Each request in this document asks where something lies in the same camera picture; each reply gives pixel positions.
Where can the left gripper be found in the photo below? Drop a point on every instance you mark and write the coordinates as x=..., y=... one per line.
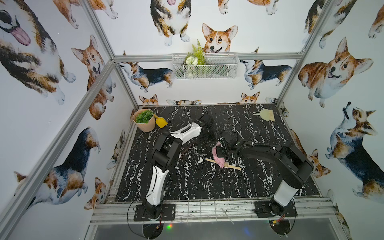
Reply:
x=208, y=132

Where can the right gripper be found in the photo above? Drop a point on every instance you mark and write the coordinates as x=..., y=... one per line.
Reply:
x=219, y=154

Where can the pink cloth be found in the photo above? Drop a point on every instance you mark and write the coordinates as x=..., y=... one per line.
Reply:
x=218, y=160

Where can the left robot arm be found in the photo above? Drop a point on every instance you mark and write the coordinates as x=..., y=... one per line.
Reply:
x=167, y=151

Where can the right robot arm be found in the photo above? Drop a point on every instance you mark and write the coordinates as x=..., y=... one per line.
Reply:
x=292, y=164

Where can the beige hand brush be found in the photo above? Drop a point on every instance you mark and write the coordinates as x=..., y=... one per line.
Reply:
x=266, y=115

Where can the yellow toy shovel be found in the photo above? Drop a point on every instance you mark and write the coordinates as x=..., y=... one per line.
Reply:
x=160, y=121

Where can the terracotta pot green plant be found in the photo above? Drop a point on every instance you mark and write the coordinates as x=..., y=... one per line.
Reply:
x=145, y=120

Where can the green fern white flower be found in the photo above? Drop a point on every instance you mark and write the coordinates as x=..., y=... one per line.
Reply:
x=195, y=61

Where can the white wire wall basket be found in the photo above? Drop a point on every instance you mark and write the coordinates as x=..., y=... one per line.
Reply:
x=209, y=66

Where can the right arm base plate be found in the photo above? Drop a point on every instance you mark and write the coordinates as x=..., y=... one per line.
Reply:
x=271, y=209

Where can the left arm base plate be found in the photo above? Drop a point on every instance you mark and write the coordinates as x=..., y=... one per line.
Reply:
x=164, y=212

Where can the aluminium front rail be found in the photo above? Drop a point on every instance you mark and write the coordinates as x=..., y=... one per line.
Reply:
x=212, y=211

